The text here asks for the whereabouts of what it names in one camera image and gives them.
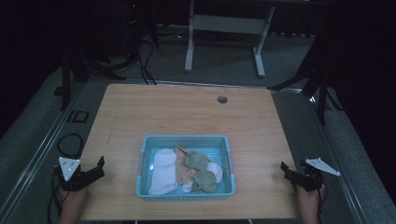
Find person's left hand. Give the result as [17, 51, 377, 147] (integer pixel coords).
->
[59, 184, 90, 207]

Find white desk frame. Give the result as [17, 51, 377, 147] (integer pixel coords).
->
[183, 0, 276, 79]

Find looped black floor cable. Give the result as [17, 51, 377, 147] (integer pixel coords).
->
[56, 133, 84, 159]

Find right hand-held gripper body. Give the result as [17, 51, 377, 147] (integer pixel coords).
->
[292, 157, 341, 192]

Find black metal stand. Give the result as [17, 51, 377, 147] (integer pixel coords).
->
[267, 36, 345, 126]
[52, 43, 127, 112]

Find large white sock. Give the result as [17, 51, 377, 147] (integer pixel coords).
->
[148, 147, 179, 196]

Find right hand-held gripper cable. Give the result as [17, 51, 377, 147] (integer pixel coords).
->
[316, 182, 328, 220]

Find light blue plastic basket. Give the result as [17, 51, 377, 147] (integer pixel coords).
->
[135, 133, 237, 202]

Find black hanging cables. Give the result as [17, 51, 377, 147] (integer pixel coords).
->
[135, 38, 158, 86]

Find person's right hand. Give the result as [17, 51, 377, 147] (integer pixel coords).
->
[295, 182, 327, 207]

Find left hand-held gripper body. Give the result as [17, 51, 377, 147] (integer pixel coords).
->
[53, 156, 98, 192]

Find green sock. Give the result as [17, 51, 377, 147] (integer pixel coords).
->
[183, 150, 211, 172]
[191, 169, 219, 193]

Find hand-held gripper cable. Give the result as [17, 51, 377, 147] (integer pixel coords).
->
[316, 182, 328, 220]
[46, 166, 64, 224]

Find metal floor rail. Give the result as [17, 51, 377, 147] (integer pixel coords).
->
[0, 81, 90, 220]
[303, 90, 373, 224]

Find left hand-held gripper cable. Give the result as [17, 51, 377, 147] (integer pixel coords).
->
[46, 166, 64, 224]

